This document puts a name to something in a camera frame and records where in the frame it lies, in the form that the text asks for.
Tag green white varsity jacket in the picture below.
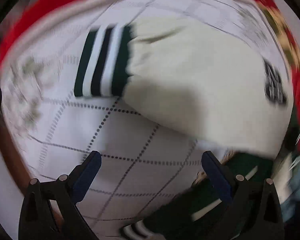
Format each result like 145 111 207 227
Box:
71 17 293 239

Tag light blue quilted duvet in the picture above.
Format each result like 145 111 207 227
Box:
280 156 300 222

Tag white diamond pattern cloth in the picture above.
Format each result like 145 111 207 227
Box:
0 0 291 238

